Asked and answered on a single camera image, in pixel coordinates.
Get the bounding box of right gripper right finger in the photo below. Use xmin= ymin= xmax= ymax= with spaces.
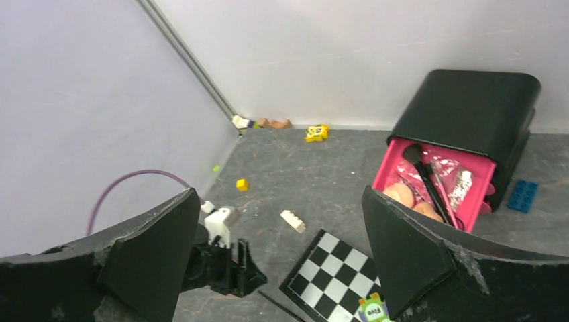
xmin=362 ymin=186 xmax=568 ymax=321

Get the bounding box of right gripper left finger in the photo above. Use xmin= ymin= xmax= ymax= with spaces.
xmin=1 ymin=189 xmax=200 ymax=321

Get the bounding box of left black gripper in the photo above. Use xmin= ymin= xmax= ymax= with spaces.
xmin=180 ymin=224 xmax=268 ymax=298

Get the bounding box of thin black makeup stick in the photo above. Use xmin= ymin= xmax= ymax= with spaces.
xmin=257 ymin=290 xmax=305 ymax=322

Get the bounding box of round pink powder puff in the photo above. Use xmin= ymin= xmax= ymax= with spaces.
xmin=383 ymin=182 xmax=415 ymax=208

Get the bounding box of clear plastic wrapper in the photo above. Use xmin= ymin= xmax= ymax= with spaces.
xmin=395 ymin=148 xmax=474 ymax=212

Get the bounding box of black makeup brush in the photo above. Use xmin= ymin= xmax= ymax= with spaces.
xmin=402 ymin=144 xmax=454 ymax=226

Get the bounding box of green owl toy block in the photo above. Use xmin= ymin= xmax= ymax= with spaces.
xmin=358 ymin=292 xmax=391 ymax=322

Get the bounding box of white lego brick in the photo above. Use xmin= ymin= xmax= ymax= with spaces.
xmin=280 ymin=210 xmax=306 ymax=233

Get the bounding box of small yellow cube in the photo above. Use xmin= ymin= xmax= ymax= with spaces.
xmin=236 ymin=178 xmax=249 ymax=192

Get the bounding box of black white chessboard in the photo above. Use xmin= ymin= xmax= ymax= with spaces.
xmin=279 ymin=229 xmax=383 ymax=321

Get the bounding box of blue block behind cabinet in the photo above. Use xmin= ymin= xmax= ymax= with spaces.
xmin=507 ymin=180 xmax=539 ymax=213

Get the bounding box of white toy block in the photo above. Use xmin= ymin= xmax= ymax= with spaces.
xmin=231 ymin=115 xmax=253 ymax=130

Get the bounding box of wooden arch block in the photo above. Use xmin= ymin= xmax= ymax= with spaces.
xmin=269 ymin=119 xmax=293 ymax=129

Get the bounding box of yellow toy block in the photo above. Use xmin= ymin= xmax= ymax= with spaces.
xmin=305 ymin=124 xmax=329 ymax=142

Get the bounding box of black drawer cabinet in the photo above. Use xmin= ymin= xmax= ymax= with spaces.
xmin=387 ymin=69 xmax=541 ymax=211

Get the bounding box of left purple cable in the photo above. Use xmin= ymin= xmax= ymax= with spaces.
xmin=85 ymin=169 xmax=206 ymax=237

